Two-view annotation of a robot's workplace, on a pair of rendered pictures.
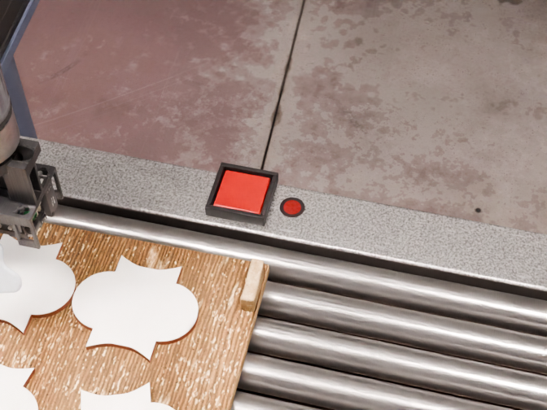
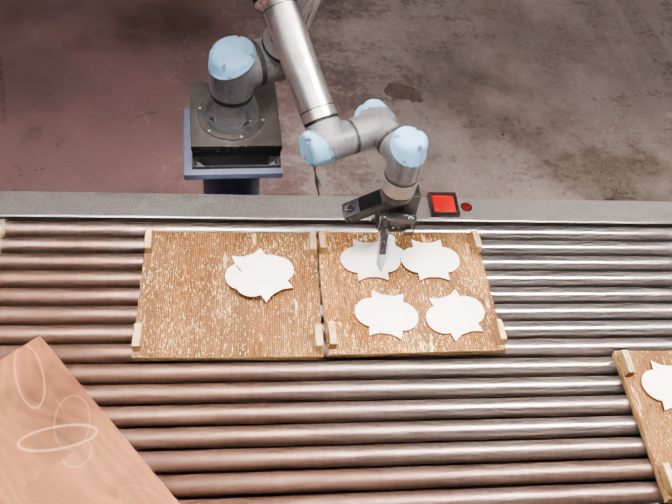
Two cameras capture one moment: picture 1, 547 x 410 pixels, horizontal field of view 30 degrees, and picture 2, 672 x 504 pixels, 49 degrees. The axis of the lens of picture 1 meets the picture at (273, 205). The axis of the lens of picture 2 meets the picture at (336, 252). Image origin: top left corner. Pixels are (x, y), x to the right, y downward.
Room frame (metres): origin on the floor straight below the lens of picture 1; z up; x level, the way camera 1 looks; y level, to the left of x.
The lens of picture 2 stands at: (-0.30, 0.88, 2.33)
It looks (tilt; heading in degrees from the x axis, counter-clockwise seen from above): 51 degrees down; 333
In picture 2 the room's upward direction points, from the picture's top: 10 degrees clockwise
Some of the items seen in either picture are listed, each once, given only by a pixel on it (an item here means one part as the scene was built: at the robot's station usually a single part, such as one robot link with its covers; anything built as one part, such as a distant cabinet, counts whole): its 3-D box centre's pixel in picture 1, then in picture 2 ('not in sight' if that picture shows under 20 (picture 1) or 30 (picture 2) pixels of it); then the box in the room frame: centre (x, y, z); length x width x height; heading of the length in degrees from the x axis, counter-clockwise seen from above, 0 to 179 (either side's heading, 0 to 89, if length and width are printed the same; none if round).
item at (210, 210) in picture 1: (242, 194); (443, 204); (0.80, 0.04, 0.92); 0.08 x 0.08 x 0.02; 76
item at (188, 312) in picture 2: not in sight; (230, 292); (0.66, 0.65, 0.93); 0.41 x 0.35 x 0.02; 75
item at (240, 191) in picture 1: (242, 194); (443, 204); (0.80, 0.04, 0.92); 0.06 x 0.06 x 0.01; 76
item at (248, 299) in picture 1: (253, 285); (475, 241); (0.64, 0.02, 0.95); 0.06 x 0.02 x 0.03; 166
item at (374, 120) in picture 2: not in sight; (374, 128); (0.75, 0.32, 1.29); 0.11 x 0.11 x 0.08; 11
